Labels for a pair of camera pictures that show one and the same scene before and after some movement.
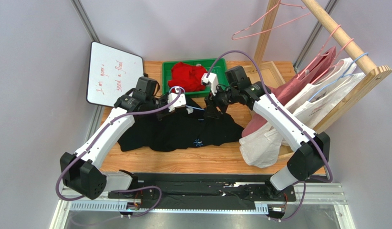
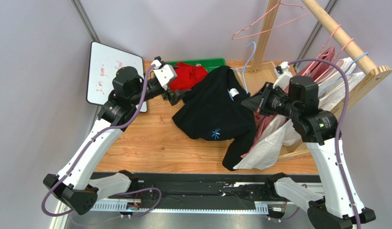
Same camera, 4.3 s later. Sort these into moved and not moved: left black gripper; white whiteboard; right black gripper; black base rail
Moved: right black gripper; left black gripper
Not moved: white whiteboard; black base rail
